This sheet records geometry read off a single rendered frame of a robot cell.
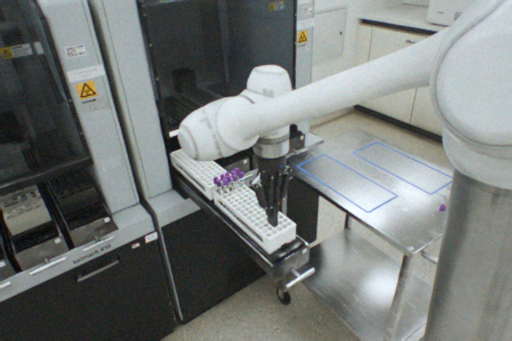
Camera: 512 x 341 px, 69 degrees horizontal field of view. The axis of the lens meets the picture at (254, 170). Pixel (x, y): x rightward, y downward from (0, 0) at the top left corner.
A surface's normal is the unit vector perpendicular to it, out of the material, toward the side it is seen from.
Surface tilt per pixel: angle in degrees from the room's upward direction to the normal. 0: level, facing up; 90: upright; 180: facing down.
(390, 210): 0
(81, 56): 90
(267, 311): 0
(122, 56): 90
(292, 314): 0
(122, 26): 90
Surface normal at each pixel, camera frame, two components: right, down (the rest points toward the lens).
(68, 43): 0.60, 0.41
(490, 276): -0.44, 0.48
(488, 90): -0.73, 0.31
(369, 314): -0.04, -0.84
